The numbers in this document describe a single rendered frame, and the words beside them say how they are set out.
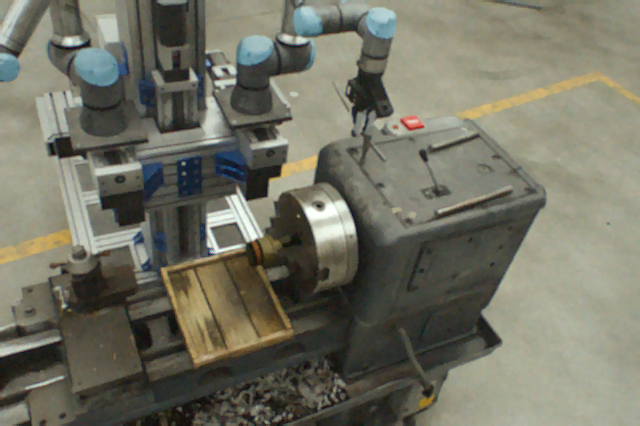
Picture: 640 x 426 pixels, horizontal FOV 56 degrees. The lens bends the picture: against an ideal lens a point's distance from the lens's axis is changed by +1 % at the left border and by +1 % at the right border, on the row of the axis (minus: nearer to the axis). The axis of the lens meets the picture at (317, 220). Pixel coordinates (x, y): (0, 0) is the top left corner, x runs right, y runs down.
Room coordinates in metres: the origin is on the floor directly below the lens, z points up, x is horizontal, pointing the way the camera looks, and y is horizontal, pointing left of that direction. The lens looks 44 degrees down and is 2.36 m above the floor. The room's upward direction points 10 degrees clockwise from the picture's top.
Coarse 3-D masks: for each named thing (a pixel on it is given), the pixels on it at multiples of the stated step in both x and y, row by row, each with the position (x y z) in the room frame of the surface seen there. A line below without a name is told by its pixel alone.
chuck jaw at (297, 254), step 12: (276, 252) 1.14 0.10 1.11; (288, 252) 1.14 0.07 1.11; (300, 252) 1.15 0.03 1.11; (276, 264) 1.13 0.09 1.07; (288, 264) 1.11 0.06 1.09; (300, 264) 1.10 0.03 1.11; (312, 264) 1.11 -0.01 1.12; (300, 276) 1.09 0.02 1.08; (312, 276) 1.09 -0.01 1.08; (324, 276) 1.10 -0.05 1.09
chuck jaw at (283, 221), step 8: (288, 192) 1.31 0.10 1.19; (280, 200) 1.26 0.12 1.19; (288, 200) 1.26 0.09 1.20; (280, 208) 1.24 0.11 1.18; (288, 208) 1.25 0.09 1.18; (272, 216) 1.24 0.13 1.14; (280, 216) 1.23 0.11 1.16; (288, 216) 1.24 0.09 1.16; (272, 224) 1.22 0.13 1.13; (280, 224) 1.21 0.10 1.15; (288, 224) 1.22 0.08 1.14; (272, 232) 1.19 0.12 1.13; (280, 232) 1.20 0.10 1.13; (288, 232) 1.21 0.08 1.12; (296, 232) 1.22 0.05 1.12
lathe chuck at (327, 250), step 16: (304, 192) 1.27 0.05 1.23; (320, 192) 1.28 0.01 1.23; (304, 208) 1.20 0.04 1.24; (304, 224) 1.18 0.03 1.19; (320, 224) 1.16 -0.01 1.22; (336, 224) 1.18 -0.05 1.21; (288, 240) 1.25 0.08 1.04; (304, 240) 1.17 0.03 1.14; (320, 240) 1.13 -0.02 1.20; (336, 240) 1.15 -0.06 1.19; (320, 256) 1.10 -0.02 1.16; (336, 256) 1.12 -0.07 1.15; (288, 272) 1.22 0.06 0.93; (336, 272) 1.11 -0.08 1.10; (304, 288) 1.13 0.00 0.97; (320, 288) 1.09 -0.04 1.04
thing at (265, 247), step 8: (256, 240) 1.17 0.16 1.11; (264, 240) 1.16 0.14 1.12; (272, 240) 1.17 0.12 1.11; (248, 248) 1.16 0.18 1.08; (256, 248) 1.13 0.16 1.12; (264, 248) 1.13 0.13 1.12; (272, 248) 1.14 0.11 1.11; (280, 248) 1.16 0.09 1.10; (248, 256) 1.15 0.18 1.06; (256, 256) 1.11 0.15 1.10; (264, 256) 1.12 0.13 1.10; (272, 256) 1.13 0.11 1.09; (256, 264) 1.11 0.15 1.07; (264, 264) 1.12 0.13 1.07; (272, 264) 1.14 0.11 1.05
